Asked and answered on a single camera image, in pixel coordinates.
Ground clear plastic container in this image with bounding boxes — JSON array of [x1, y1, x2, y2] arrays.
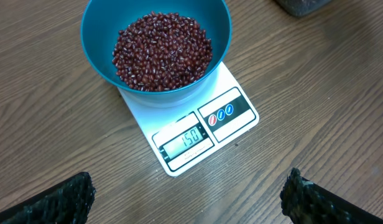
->
[[275, 0, 331, 17]]

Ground red beans in bowl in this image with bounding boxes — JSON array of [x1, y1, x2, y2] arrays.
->
[[112, 12, 213, 92]]

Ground white kitchen scale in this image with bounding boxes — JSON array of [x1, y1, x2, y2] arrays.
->
[[120, 63, 259, 177]]

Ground blue bowl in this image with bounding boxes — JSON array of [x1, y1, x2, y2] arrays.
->
[[80, 0, 232, 104]]

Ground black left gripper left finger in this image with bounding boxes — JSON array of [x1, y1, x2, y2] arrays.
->
[[0, 172, 96, 224]]

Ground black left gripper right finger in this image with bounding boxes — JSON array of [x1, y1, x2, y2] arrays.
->
[[280, 168, 383, 224]]

